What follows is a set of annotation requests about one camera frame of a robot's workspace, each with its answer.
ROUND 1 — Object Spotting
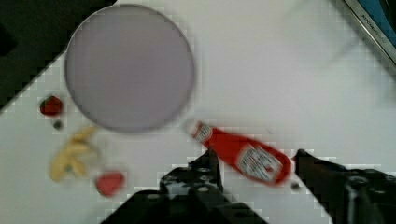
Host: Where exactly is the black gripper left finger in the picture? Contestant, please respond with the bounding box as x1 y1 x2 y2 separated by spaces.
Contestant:
101 149 268 224

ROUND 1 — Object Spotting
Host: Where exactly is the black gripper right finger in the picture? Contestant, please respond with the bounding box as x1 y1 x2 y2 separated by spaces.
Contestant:
293 149 396 224

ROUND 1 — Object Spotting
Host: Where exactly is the red plush ketchup bottle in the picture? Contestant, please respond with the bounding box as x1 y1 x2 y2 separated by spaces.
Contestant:
187 120 293 186

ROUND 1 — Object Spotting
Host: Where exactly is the light red toy strawberry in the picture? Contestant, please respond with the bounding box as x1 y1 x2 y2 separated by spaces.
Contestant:
95 172 125 197

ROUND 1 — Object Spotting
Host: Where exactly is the yellow peeled toy banana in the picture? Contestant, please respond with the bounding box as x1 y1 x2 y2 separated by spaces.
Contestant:
49 126 97 182

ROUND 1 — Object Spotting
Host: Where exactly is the round lilac plate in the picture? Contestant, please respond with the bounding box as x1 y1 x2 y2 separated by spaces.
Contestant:
64 5 196 133

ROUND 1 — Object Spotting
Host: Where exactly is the silver toaster oven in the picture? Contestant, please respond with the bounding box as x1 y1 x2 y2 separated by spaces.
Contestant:
341 0 396 70

